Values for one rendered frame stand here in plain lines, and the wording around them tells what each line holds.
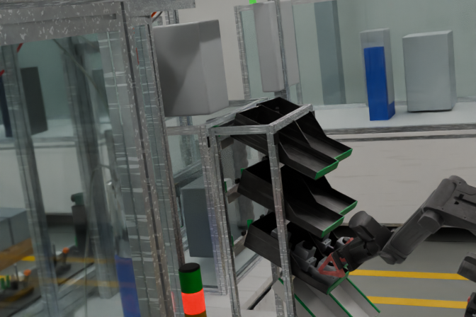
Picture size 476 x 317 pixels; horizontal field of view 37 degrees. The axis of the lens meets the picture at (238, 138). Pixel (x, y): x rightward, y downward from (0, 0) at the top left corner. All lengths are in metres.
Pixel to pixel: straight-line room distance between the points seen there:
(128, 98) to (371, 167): 4.94
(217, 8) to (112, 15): 10.17
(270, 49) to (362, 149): 2.49
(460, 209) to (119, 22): 0.85
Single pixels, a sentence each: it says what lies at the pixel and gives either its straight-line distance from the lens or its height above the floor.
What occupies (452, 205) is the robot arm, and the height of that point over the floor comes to 1.55.
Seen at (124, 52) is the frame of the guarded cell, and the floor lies 1.93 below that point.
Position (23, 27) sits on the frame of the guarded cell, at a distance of 0.67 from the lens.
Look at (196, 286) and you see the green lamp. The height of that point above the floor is 1.38.
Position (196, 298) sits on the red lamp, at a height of 1.35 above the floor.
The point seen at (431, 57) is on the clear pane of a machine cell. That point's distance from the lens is 5.46.
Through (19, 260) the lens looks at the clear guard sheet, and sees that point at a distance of 0.67.
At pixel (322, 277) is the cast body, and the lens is 1.98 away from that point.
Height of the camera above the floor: 1.97
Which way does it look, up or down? 10 degrees down
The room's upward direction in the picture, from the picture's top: 7 degrees counter-clockwise
